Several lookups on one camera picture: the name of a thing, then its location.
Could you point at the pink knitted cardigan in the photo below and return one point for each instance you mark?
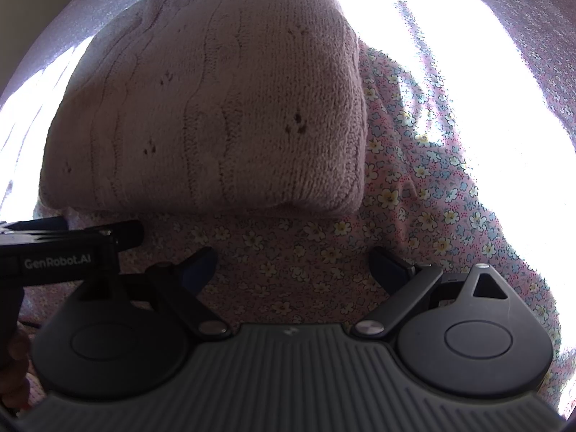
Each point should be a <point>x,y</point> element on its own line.
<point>216,99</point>

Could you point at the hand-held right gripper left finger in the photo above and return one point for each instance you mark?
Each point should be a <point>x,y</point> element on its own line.
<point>200,274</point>

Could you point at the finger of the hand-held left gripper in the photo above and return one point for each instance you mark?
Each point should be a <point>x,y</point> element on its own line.
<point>40,225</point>
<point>130,234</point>

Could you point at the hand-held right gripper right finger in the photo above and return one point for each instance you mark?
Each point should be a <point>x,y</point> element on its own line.
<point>389,267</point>

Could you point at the floral bedsheet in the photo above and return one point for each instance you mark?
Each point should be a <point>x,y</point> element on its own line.
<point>315,252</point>

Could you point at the person's left hand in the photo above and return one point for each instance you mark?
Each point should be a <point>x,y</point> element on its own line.
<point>15,369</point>

